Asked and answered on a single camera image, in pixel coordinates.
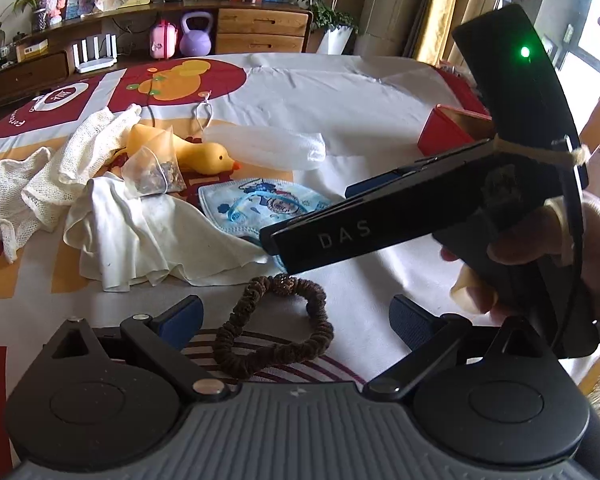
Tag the yellow curtain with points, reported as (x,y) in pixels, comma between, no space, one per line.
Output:
(445,5)

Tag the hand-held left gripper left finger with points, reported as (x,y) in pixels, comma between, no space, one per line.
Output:
(185,319)

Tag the purple kettlebell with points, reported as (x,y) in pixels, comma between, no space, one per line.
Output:
(196,40)

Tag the mesh tea pouch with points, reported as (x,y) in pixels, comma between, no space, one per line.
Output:
(155,175)

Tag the white mesh cloth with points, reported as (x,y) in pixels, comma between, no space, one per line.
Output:
(80,155)

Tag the red tin box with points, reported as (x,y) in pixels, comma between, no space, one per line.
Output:
(440,132)

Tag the beige twine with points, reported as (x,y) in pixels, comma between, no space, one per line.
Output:
(530,152)

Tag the small cardboard box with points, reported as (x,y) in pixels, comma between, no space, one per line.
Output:
(32,50)

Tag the pink toy case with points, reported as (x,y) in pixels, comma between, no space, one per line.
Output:
(163,40)

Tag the green plant white pot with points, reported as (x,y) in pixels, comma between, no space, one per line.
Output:
(336,40)

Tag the wooden TV cabinet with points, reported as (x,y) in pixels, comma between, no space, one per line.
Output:
(260,22)

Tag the person's right hand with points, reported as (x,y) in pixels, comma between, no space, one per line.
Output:
(530,240)

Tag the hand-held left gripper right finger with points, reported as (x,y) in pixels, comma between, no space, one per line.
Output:
(409,319)

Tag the white red printed tablecloth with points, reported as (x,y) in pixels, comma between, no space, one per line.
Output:
(330,100)

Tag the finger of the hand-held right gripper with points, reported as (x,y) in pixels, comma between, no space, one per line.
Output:
(375,186)

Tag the brown hair scrunchie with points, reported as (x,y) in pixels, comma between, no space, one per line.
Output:
(280,285)

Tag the blue printed face mask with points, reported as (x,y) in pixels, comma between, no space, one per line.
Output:
(240,205)

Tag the yellow rubber duck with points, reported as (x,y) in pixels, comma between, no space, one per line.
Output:
(210,157)

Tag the white router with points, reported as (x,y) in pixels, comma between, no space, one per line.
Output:
(95,62)

